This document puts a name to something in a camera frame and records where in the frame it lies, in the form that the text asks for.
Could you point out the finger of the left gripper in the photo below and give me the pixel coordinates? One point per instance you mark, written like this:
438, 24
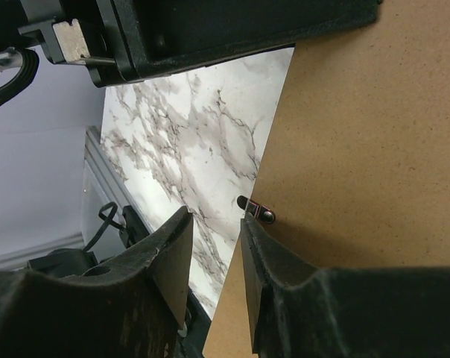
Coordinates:
168, 37

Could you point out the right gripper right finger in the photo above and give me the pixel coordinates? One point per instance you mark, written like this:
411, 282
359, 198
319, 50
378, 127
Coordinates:
296, 309

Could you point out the metal frame turn clip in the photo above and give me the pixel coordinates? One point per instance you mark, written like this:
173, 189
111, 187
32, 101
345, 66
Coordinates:
258, 211

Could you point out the aluminium rail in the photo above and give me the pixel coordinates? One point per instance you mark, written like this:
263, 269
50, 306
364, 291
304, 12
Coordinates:
101, 185

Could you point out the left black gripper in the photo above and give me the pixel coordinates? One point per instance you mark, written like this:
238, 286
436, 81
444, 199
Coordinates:
107, 37

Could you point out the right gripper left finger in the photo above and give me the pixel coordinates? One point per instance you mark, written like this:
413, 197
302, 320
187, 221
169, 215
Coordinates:
132, 305

